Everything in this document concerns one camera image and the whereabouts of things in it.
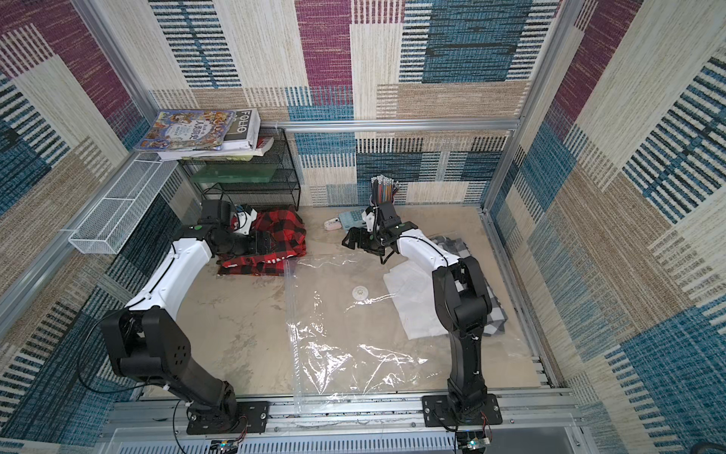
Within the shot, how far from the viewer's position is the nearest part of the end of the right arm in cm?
72

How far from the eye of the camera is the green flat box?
96 cm

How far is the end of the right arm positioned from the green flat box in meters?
0.37
